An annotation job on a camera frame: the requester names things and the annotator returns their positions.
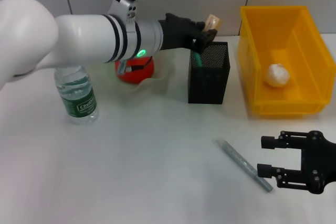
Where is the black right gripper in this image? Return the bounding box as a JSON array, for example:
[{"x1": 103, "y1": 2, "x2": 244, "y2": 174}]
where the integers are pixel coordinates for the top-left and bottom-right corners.
[{"x1": 256, "y1": 130, "x2": 336, "y2": 195}]

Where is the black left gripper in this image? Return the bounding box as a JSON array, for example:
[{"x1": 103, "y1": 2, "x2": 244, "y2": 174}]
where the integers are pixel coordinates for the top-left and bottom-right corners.
[{"x1": 158, "y1": 13, "x2": 218, "y2": 55}]

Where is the tan eraser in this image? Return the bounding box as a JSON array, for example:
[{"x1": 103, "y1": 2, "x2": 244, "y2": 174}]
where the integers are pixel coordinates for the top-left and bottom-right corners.
[{"x1": 204, "y1": 13, "x2": 223, "y2": 32}]

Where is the grey marker pen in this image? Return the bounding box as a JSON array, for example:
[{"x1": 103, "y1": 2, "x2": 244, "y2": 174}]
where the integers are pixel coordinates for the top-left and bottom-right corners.
[{"x1": 215, "y1": 139, "x2": 274, "y2": 193}]

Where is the red tomato-shaped plush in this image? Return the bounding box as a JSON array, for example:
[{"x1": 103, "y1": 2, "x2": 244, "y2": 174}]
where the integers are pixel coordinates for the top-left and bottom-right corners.
[{"x1": 114, "y1": 57, "x2": 155, "y2": 85}]

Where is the white paper ball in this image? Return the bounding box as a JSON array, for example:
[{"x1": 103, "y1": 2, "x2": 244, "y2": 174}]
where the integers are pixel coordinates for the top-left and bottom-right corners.
[{"x1": 263, "y1": 63, "x2": 291, "y2": 88}]

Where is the clear green-label water bottle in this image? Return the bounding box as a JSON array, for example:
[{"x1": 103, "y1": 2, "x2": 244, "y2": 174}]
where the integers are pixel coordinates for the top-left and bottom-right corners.
[{"x1": 54, "y1": 65, "x2": 100, "y2": 125}]

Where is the black mesh pen holder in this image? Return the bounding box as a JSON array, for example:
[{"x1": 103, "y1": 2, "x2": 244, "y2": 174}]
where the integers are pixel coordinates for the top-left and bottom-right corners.
[{"x1": 187, "y1": 40, "x2": 231, "y2": 104}]

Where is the pale green glass fruit bowl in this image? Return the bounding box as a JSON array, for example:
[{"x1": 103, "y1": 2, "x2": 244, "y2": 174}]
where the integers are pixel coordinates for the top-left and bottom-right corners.
[{"x1": 115, "y1": 48, "x2": 177, "y2": 94}]

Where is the yellow plastic bin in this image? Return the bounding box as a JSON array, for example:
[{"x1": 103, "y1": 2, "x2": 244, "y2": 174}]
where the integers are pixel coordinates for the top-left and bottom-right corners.
[{"x1": 237, "y1": 5, "x2": 336, "y2": 119}]

